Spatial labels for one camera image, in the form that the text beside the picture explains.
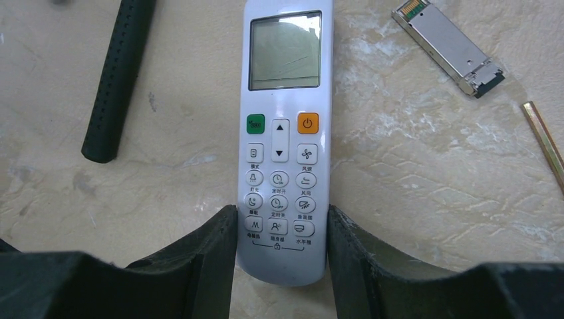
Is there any black handled hammer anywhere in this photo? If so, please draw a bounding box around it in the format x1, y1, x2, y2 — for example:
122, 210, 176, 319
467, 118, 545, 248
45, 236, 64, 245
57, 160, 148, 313
81, 0, 157, 163

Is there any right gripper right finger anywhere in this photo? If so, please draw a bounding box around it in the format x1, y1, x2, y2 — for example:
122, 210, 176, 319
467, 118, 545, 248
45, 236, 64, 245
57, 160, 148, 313
327, 206, 563, 318

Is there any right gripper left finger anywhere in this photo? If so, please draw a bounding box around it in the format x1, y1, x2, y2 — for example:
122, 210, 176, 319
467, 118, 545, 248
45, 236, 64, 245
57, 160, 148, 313
1, 205, 237, 318

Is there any white remote control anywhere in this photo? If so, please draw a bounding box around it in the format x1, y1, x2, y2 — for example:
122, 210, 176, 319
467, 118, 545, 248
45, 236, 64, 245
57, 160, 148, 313
236, 1, 334, 286

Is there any silver transceiver module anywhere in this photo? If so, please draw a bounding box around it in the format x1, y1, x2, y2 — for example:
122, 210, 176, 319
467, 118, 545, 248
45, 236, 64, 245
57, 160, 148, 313
391, 1, 505, 98

